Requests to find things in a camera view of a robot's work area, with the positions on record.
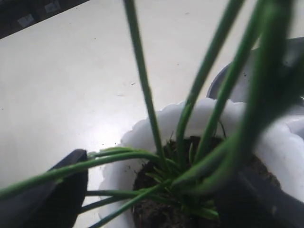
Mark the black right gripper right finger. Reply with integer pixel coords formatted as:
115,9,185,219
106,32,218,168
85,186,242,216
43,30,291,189
214,171,304,228

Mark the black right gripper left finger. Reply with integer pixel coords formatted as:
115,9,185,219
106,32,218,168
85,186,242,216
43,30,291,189
0,149,88,228

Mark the red artificial flower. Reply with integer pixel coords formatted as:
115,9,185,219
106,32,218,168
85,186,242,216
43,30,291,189
0,0,302,228

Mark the dark soil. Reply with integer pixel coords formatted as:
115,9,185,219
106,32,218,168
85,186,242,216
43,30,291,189
132,136,281,228

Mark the white scalloped plastic pot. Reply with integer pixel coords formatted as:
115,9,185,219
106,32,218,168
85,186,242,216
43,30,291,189
99,98,304,228

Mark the round steel plate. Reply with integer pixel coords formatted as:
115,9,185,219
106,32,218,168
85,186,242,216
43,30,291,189
207,37,304,102

